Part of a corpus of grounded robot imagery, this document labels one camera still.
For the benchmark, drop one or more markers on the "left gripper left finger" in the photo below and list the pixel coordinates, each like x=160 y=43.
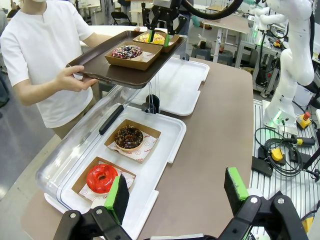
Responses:
x=120 y=200

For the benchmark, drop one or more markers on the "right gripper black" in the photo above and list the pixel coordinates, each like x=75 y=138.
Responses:
x=165 y=13

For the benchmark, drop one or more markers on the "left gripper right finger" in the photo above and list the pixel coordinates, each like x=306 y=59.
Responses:
x=235 y=187

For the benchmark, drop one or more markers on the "yellow glazed donut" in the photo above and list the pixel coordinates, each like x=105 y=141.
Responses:
x=158 y=38

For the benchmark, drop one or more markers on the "yellow frosted donut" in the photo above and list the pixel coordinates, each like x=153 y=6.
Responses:
x=172 y=45

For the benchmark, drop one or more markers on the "white printed paper liner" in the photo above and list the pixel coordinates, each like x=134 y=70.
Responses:
x=86 y=192
x=148 y=53
x=147 y=143

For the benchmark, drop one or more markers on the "chocolate sprinkled donut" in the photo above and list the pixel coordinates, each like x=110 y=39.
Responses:
x=130 y=65

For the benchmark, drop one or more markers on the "chocolate sprinkle donut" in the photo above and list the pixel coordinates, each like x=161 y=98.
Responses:
x=120 y=52

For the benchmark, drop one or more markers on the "dark brown serving tray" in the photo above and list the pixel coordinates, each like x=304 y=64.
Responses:
x=95 y=65

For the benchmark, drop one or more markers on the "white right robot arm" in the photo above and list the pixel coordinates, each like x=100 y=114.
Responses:
x=297 y=62

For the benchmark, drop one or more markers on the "person's right forearm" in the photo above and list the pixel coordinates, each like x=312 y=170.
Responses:
x=35 y=90

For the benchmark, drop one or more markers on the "red glazed donut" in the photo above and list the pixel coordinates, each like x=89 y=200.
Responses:
x=93 y=180

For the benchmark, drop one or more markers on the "brown cardboard donut box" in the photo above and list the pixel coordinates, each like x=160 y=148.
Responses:
x=80 y=182
x=147 y=130

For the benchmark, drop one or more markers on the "chocolate nut donut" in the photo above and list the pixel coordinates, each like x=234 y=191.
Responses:
x=122 y=142

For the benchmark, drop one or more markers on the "person in white shirt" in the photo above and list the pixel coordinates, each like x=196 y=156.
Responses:
x=50 y=37

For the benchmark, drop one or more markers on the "person's left hand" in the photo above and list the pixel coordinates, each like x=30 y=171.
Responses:
x=137 y=29

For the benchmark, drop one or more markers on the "person's right hand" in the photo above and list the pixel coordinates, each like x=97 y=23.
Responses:
x=70 y=80

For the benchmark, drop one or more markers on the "black flat box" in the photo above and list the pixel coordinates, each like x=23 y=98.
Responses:
x=303 y=157
x=261 y=166

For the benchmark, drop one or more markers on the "black folding chair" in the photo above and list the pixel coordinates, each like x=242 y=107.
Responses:
x=122 y=18

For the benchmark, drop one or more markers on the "grey plastic stool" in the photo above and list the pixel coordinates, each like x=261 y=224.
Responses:
x=225 y=58
x=201 y=52

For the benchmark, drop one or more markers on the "white plastic display tray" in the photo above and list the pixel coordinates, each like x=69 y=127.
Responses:
x=180 y=82
x=165 y=135

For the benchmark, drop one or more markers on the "yellow pendant controller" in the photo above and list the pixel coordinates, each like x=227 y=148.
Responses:
x=277 y=155

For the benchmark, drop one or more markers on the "clear plastic dome lid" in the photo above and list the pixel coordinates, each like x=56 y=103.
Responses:
x=75 y=155

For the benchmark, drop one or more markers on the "brown topped workshop table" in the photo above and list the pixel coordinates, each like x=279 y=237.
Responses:
x=232 y=23

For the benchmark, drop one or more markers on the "red emergency stop button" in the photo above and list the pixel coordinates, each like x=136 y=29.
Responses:
x=303 y=120

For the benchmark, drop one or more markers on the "slotted aluminium base plate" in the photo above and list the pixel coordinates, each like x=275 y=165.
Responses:
x=262 y=190

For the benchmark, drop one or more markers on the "yellow black handheld switch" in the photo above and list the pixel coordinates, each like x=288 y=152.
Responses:
x=303 y=141

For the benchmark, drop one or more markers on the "metal frame cart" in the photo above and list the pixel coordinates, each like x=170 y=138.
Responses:
x=260 y=62

